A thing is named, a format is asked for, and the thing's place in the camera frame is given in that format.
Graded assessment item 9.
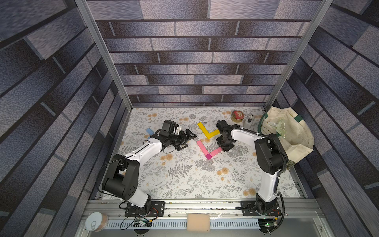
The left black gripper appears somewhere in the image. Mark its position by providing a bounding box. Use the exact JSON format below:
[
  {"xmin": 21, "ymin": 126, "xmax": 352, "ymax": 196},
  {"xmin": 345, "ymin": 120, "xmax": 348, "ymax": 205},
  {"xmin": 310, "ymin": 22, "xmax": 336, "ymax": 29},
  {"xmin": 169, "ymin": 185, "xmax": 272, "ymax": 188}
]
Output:
[{"xmin": 168, "ymin": 128, "xmax": 197, "ymax": 150}]

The pink block two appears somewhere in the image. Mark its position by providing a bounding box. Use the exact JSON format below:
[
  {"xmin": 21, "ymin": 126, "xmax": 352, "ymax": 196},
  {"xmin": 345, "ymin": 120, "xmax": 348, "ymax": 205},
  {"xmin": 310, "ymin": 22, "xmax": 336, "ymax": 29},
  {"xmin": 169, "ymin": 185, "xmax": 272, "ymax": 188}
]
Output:
[{"xmin": 210, "ymin": 149, "xmax": 220, "ymax": 157}]

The pink block five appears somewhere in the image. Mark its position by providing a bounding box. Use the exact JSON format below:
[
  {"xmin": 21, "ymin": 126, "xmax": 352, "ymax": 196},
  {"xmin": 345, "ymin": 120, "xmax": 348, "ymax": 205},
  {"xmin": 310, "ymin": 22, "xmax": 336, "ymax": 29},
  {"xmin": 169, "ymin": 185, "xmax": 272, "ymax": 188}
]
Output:
[{"xmin": 196, "ymin": 140, "xmax": 205, "ymax": 150}]

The pink block three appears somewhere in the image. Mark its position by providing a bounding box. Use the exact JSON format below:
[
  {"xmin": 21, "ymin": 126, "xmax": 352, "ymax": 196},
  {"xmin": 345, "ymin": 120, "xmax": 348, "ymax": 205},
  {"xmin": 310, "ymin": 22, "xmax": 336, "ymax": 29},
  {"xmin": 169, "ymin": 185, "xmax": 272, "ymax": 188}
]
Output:
[{"xmin": 201, "ymin": 147, "xmax": 209, "ymax": 156}]

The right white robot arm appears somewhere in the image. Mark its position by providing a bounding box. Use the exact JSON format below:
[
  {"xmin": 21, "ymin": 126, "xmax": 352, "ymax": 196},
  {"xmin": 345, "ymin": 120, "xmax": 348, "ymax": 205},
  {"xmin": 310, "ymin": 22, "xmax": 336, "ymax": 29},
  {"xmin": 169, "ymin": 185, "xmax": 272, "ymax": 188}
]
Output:
[{"xmin": 216, "ymin": 120, "xmax": 289, "ymax": 216}]

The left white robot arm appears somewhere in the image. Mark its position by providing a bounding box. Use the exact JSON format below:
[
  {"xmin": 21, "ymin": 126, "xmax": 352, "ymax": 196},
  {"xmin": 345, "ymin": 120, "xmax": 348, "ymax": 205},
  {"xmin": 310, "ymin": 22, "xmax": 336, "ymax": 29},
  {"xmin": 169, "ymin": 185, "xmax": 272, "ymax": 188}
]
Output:
[{"xmin": 102, "ymin": 129, "xmax": 197, "ymax": 208}]

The round red lid tin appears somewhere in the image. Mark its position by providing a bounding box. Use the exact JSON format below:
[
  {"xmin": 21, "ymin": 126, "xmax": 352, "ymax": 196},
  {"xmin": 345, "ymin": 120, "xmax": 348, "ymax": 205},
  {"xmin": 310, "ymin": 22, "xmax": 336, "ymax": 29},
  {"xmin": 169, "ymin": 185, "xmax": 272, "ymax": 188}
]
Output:
[{"xmin": 231, "ymin": 110, "xmax": 245, "ymax": 123}]

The small white box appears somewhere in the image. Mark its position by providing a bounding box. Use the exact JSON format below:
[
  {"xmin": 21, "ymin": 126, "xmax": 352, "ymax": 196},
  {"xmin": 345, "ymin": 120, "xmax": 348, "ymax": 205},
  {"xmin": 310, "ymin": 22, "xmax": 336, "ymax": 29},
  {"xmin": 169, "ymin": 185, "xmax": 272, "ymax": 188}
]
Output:
[{"xmin": 243, "ymin": 114, "xmax": 256, "ymax": 129}]

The blue block one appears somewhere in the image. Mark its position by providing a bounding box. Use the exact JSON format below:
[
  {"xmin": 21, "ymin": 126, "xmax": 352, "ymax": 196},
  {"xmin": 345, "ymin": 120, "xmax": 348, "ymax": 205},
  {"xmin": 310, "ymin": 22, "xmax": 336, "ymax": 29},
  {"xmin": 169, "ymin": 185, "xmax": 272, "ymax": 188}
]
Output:
[{"xmin": 146, "ymin": 128, "xmax": 155, "ymax": 135}]

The floral table mat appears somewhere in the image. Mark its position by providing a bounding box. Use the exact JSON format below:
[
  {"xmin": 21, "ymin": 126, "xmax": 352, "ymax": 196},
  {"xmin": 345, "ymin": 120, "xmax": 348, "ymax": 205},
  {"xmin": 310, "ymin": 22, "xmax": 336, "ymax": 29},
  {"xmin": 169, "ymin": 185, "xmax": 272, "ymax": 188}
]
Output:
[{"xmin": 119, "ymin": 107, "xmax": 261, "ymax": 199}]

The cream tote bag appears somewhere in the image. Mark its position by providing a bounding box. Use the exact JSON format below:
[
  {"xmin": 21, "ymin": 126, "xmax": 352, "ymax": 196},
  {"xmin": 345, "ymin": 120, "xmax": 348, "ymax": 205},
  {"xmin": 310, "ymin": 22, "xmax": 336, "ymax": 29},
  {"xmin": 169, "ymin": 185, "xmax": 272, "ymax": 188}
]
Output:
[{"xmin": 258, "ymin": 107, "xmax": 314, "ymax": 168}]

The beige sponge pad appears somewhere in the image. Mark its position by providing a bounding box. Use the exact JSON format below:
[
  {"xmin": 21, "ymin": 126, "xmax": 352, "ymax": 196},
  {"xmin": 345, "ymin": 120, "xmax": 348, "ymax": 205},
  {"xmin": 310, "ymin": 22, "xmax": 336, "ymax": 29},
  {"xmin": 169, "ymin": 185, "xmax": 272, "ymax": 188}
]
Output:
[{"xmin": 187, "ymin": 213, "xmax": 210, "ymax": 233}]

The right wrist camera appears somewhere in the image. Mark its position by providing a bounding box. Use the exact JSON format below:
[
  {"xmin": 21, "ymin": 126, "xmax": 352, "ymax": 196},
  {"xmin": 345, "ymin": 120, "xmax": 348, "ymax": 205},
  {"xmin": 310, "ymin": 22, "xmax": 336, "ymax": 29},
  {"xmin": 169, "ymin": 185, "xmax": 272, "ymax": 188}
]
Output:
[{"xmin": 216, "ymin": 120, "xmax": 230, "ymax": 133}]

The aluminium rail base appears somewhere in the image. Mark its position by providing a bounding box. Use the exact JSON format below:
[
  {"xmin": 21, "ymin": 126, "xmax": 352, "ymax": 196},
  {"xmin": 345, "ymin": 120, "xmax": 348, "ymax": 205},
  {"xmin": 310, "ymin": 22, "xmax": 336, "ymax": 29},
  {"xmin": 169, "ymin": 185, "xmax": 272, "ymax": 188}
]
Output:
[{"xmin": 76, "ymin": 198, "xmax": 333, "ymax": 237}]

